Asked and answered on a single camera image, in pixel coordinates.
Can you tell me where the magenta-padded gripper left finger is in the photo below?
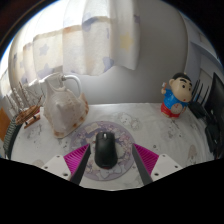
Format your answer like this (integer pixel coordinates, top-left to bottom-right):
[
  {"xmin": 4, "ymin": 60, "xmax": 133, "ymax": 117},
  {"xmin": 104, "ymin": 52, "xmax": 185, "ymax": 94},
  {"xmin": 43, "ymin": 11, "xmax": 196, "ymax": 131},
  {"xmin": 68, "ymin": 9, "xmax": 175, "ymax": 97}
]
[{"xmin": 41, "ymin": 143, "xmax": 92, "ymax": 185}]

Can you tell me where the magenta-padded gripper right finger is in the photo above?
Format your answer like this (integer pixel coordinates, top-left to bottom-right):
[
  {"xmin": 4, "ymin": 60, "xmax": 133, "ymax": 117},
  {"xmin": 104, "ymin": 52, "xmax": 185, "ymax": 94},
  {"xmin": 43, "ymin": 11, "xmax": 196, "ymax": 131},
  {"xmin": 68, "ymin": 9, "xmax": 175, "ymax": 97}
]
[{"xmin": 132, "ymin": 143, "xmax": 183, "ymax": 186}]

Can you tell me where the black computer mouse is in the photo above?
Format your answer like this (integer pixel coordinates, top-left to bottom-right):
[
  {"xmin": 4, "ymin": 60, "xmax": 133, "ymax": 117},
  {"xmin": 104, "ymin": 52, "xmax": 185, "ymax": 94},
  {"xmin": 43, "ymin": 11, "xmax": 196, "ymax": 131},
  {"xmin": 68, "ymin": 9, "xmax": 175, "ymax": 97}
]
[{"xmin": 94, "ymin": 131, "xmax": 119, "ymax": 170}]

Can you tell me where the round purple printed mouse pad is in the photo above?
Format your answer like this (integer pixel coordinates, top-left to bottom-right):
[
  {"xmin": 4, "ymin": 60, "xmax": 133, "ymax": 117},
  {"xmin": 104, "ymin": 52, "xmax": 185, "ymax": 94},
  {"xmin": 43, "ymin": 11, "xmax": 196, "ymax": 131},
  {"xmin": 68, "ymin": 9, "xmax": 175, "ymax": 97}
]
[{"xmin": 69, "ymin": 120, "xmax": 137, "ymax": 182}]

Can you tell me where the white printed tablecloth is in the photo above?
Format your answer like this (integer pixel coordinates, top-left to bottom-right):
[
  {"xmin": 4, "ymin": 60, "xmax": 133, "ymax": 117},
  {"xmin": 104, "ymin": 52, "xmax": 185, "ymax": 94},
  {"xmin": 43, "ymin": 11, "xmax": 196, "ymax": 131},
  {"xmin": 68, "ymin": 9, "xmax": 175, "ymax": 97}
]
[{"xmin": 6, "ymin": 102, "xmax": 216, "ymax": 191}]

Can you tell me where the white jug with lace cover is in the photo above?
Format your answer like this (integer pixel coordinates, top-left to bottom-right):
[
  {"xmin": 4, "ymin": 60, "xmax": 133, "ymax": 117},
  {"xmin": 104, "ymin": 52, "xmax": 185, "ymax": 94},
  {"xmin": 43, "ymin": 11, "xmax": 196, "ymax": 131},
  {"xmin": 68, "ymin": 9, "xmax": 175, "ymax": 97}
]
[{"xmin": 39, "ymin": 72, "xmax": 90, "ymax": 139}]

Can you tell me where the wooden model sailing ship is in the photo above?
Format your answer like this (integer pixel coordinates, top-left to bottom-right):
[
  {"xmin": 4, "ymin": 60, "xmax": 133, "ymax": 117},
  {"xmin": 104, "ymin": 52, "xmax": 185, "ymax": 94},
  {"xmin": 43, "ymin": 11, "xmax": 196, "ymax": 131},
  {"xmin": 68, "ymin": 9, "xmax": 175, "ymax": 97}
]
[{"xmin": 5, "ymin": 81, "xmax": 44, "ymax": 129}]

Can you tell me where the black pouch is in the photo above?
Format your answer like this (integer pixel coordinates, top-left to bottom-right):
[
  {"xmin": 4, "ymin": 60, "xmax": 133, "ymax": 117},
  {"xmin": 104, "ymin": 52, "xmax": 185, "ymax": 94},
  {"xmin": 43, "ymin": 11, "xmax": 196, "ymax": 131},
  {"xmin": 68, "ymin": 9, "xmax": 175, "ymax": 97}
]
[{"xmin": 204, "ymin": 114, "xmax": 224, "ymax": 158}]

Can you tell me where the black router with antennas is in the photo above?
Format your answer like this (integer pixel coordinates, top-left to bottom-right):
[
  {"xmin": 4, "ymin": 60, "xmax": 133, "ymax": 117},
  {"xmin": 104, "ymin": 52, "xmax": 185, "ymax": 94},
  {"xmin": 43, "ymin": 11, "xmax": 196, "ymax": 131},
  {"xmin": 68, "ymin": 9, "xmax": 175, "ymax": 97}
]
[{"xmin": 189, "ymin": 79, "xmax": 211, "ymax": 119}]

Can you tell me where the brown wooden chair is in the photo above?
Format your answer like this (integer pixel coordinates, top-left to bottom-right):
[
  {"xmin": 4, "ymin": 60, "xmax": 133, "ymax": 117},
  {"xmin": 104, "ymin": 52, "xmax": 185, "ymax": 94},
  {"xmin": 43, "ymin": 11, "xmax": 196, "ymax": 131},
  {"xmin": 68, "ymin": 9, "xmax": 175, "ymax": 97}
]
[{"xmin": 0, "ymin": 107, "xmax": 12, "ymax": 143}]

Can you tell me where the cartoon boy figure clock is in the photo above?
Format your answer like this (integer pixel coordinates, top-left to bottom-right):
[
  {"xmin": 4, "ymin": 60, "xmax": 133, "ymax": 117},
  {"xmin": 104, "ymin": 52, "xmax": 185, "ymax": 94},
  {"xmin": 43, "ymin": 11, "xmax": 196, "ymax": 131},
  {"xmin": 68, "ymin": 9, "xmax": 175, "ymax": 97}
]
[{"xmin": 160, "ymin": 72, "xmax": 193, "ymax": 119}]

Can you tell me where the black computer monitor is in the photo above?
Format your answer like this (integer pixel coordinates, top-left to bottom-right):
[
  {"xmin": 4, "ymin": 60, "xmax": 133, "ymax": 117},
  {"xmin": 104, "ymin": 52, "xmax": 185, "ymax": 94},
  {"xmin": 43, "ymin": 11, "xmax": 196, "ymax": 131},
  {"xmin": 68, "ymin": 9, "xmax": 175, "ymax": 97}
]
[{"xmin": 203, "ymin": 72, "xmax": 224, "ymax": 134}]

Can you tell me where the white star-print curtain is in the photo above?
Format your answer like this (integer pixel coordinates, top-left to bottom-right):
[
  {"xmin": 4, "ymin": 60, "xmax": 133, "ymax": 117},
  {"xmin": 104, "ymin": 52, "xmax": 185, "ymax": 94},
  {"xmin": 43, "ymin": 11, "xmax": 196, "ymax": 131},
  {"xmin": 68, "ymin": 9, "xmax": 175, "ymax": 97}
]
[{"xmin": 0, "ymin": 0, "xmax": 141, "ymax": 98}]

